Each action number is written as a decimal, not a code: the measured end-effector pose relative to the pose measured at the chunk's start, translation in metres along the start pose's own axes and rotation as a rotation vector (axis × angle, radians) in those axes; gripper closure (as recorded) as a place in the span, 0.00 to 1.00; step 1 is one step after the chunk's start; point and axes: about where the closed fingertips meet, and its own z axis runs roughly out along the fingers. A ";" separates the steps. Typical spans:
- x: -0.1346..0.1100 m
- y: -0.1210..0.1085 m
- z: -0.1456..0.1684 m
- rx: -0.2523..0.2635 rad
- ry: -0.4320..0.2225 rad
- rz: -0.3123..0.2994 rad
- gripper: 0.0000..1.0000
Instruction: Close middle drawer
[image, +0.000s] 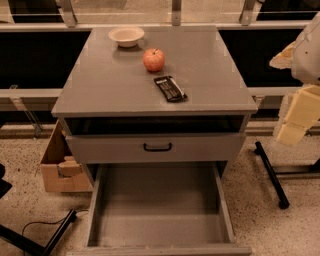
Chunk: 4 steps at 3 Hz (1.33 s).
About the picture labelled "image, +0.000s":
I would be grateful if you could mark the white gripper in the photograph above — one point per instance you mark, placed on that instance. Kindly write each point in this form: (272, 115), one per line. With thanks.
(308, 58)

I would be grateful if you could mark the grey drawer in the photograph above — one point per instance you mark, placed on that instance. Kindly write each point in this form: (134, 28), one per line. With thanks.
(144, 149)
(159, 209)

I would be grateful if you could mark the grey top drawer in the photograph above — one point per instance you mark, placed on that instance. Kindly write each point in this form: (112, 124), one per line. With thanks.
(144, 149)

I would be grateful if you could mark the grey drawer cabinet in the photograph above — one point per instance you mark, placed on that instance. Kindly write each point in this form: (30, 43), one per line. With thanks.
(111, 93)

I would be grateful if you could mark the black stand leg right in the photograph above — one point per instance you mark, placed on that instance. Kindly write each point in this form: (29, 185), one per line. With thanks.
(274, 171)

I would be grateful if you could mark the black stand leg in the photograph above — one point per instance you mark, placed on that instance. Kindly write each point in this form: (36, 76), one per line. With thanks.
(45, 243)
(274, 171)

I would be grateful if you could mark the black snack bar wrapper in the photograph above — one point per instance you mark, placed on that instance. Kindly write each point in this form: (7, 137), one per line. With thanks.
(169, 88)

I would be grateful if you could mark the red apple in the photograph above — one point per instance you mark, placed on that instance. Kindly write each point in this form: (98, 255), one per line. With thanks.
(153, 59)

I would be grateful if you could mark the white paper bowl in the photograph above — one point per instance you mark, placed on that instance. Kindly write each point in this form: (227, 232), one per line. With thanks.
(126, 36)

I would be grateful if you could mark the brown cardboard box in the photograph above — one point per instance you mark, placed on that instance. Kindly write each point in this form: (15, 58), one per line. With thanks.
(59, 169)

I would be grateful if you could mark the black chair edge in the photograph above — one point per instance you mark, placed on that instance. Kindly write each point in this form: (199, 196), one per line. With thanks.
(4, 185)

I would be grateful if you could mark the black stand leg left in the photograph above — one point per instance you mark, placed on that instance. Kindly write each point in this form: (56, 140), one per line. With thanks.
(45, 243)

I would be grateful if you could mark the metal railing frame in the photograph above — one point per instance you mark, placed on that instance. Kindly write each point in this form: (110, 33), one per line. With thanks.
(39, 52)

